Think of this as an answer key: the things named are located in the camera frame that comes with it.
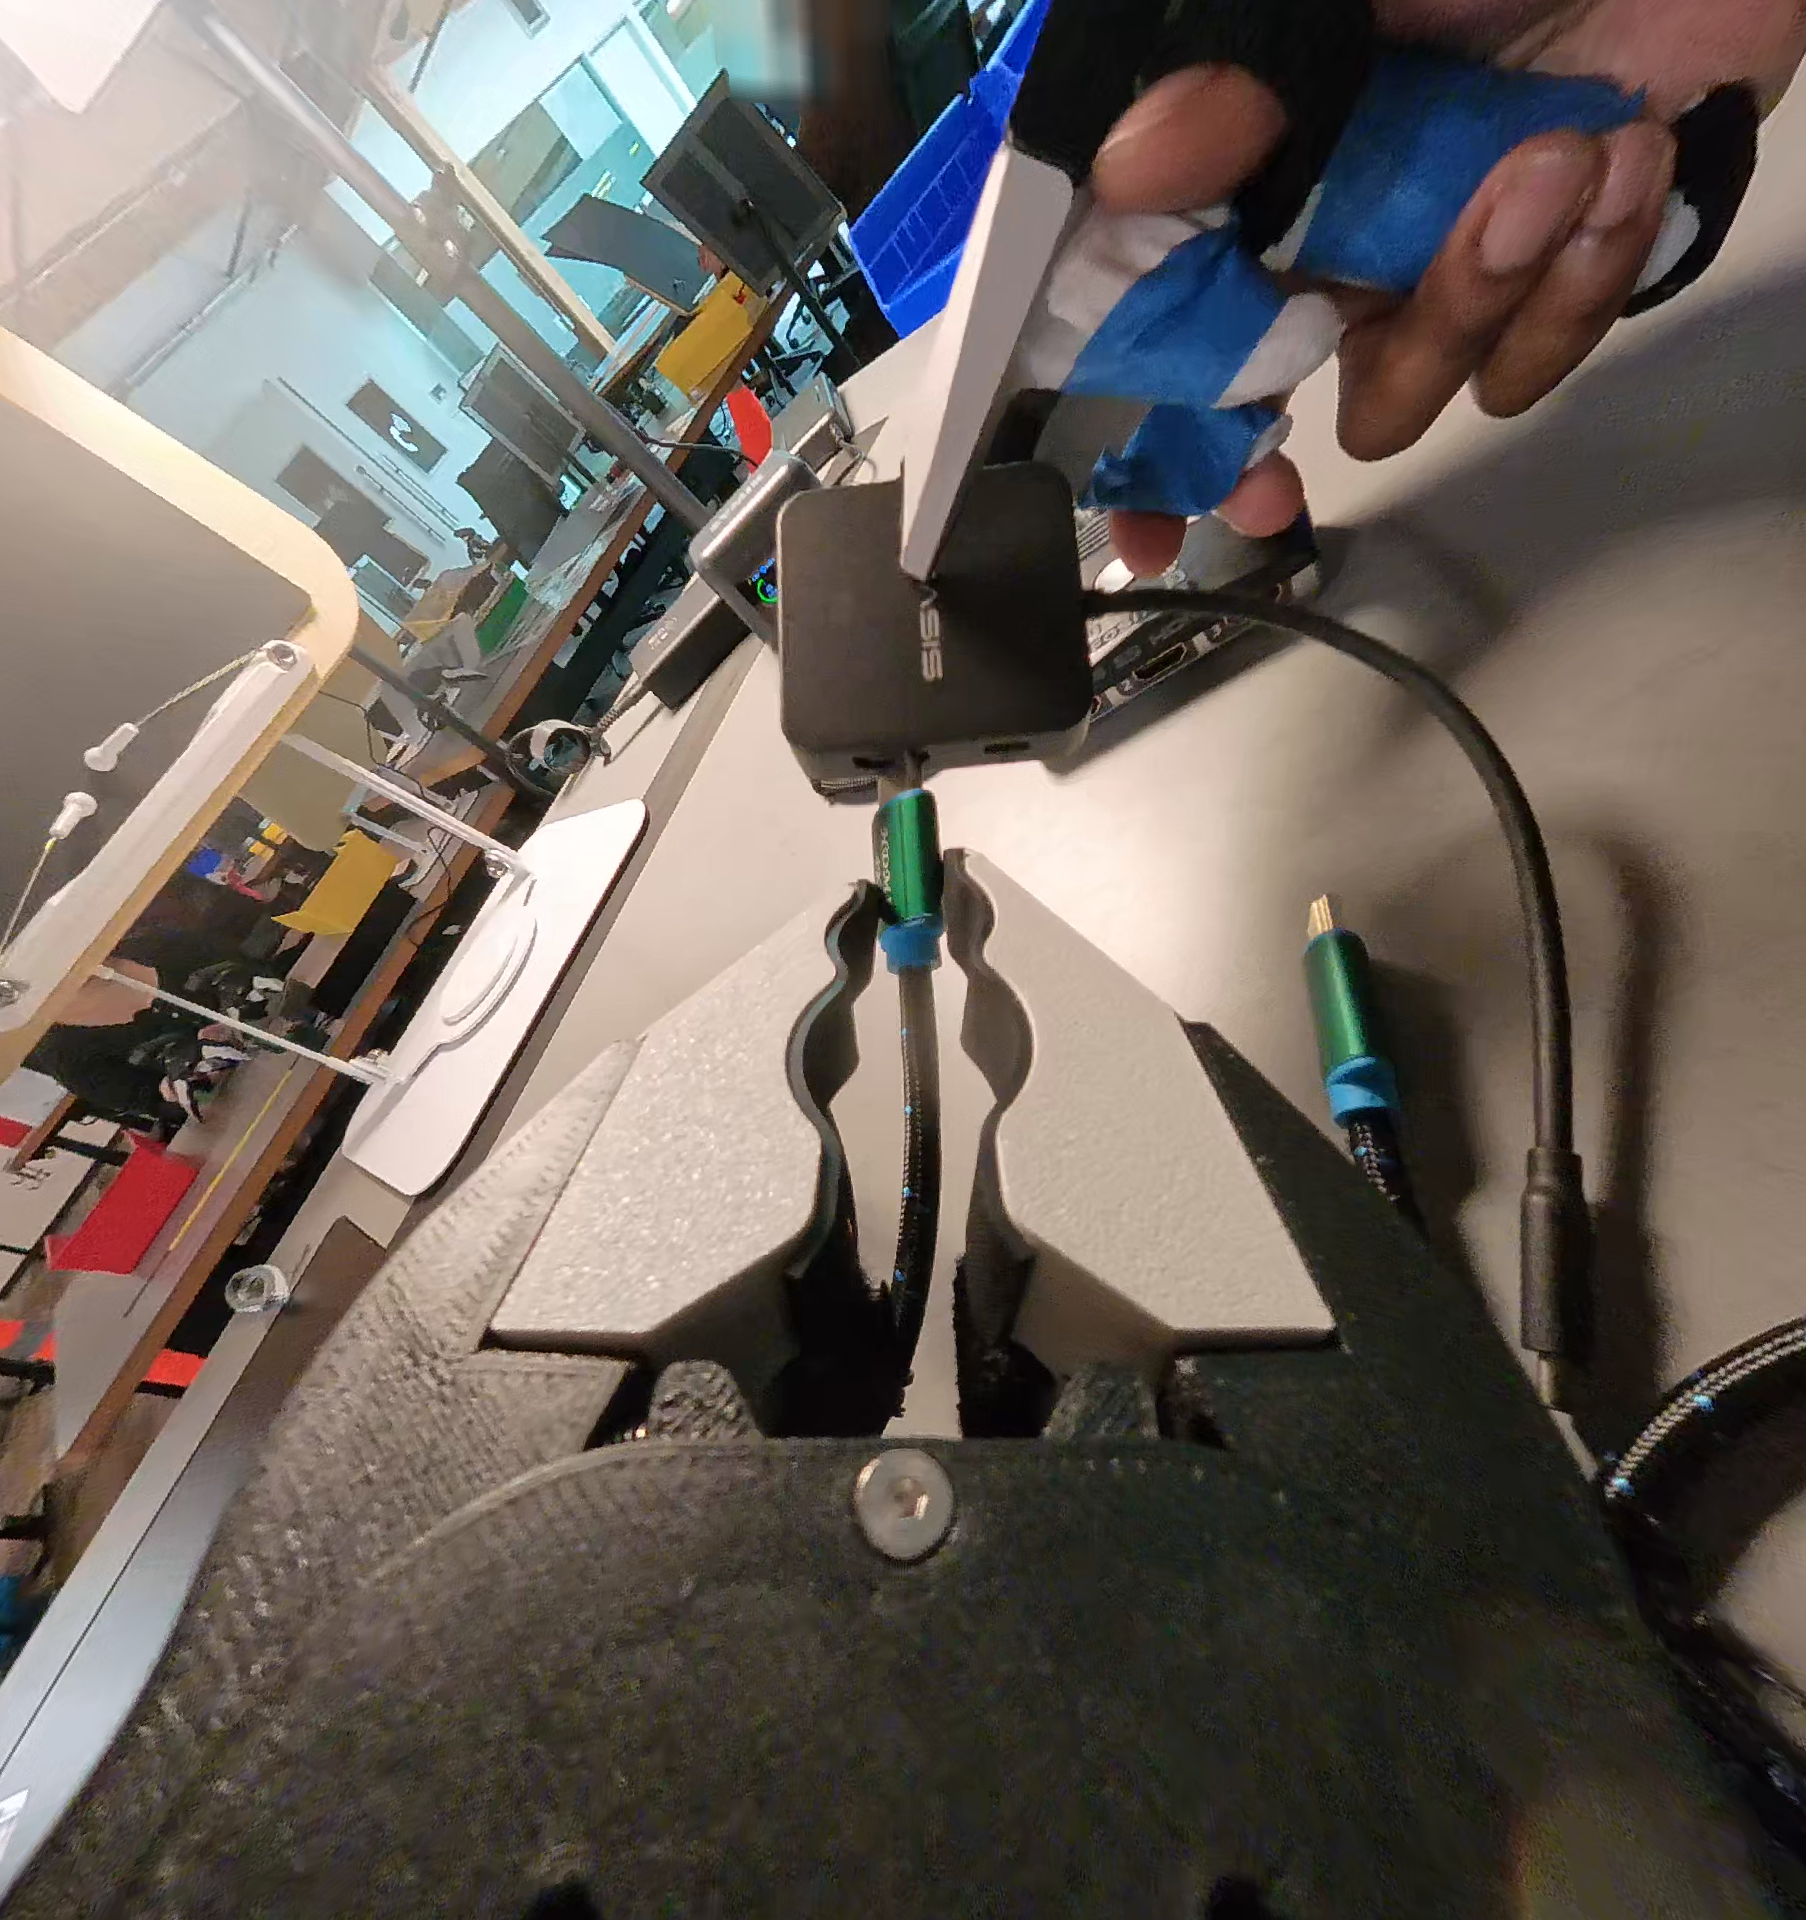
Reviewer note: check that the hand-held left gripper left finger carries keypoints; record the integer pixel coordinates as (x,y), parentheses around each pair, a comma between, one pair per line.
(662,1186)

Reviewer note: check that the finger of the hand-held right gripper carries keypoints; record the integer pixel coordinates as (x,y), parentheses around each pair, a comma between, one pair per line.
(1075,433)
(992,345)

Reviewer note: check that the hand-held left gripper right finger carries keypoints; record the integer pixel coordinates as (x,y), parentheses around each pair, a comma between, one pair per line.
(1156,1186)

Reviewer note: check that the blue plastic bin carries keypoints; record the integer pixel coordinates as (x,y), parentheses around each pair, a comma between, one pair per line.
(933,226)

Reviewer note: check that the black usb hub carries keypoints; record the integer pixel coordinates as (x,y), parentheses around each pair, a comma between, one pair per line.
(871,631)

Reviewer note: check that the small yellow bin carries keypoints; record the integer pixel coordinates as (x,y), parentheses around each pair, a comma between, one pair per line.
(342,885)
(708,337)

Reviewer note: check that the black monitor on stand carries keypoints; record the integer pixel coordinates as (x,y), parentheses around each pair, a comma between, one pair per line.
(739,179)

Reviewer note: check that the dark grey power bank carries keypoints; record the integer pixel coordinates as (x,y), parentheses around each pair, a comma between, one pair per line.
(739,524)

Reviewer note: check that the grey metal pole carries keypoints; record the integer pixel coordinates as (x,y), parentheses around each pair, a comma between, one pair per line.
(662,476)

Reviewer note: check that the black power adapter brick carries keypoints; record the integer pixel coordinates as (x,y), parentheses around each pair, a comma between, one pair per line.
(684,654)

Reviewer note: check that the grey black round device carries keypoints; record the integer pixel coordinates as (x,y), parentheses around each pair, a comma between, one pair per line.
(555,745)

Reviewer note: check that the black computer monitor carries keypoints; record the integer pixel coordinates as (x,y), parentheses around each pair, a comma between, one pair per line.
(521,407)

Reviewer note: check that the red plastic bin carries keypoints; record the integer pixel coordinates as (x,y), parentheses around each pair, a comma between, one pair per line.
(122,1216)

